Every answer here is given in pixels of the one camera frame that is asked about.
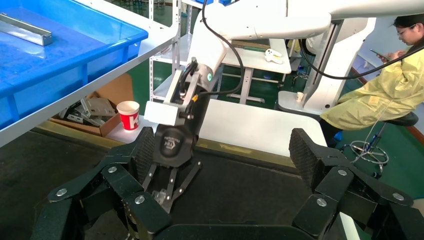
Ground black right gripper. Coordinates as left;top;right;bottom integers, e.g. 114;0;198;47
143;89;213;215

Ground black camera cable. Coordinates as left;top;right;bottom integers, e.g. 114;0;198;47
178;56;199;98

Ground black smartphone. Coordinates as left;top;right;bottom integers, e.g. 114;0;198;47
369;48;387;61

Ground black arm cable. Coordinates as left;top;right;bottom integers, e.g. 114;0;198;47
190;0;245;100

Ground person in yellow coat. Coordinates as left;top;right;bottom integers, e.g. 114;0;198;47
319;13;424;148

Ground white robot torso column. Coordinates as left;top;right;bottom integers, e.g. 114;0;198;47
278;18;377;117

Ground grey metal storage rack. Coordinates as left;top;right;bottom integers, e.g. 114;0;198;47
148;0;200;102

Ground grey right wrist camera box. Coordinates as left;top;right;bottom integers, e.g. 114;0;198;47
144;67;201;127

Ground blue plastic tray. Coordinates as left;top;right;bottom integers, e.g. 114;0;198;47
0;0;149;132

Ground black torso cable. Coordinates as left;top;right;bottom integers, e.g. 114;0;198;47
299;39;424;80

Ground silver metal channel part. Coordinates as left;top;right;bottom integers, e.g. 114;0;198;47
0;12;54;47
152;188;168;206

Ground red and white paper cup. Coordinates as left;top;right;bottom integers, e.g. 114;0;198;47
116;100;141;132

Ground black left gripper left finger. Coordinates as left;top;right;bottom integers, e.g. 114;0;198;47
31;126;173;240

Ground white background table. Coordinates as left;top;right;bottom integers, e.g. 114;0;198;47
220;39;292;105

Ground white game controller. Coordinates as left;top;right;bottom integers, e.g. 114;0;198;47
264;48;284;65

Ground grey metal brackets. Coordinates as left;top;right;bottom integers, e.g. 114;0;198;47
58;96;117;127

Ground black round swivel stool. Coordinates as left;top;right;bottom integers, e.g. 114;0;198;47
349;111;420;180

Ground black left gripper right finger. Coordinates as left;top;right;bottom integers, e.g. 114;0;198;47
288;128;424;240

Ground grey metal shelf post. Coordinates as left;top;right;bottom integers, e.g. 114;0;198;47
171;0;182;80

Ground brown cardboard box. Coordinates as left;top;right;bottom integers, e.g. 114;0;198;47
49;73;135;138

